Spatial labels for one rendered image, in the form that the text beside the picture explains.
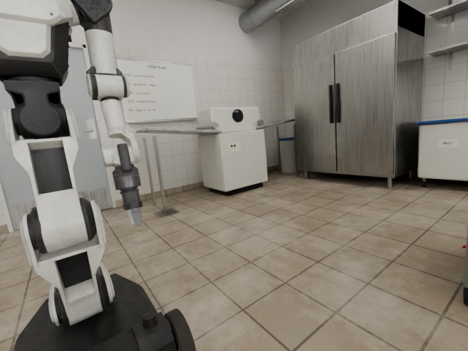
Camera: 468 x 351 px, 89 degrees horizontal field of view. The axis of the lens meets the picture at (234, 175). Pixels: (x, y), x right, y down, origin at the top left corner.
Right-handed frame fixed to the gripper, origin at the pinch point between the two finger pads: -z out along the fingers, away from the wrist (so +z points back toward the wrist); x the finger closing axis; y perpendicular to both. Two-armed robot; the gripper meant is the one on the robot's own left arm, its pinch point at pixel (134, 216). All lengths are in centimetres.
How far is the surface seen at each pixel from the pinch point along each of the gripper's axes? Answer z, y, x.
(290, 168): 1, 315, -236
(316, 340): -64, 53, 24
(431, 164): -24, 312, -19
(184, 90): 155, 137, -243
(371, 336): -66, 71, 36
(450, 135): 3, 314, 2
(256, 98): 147, 285, -256
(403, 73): 83, 309, -25
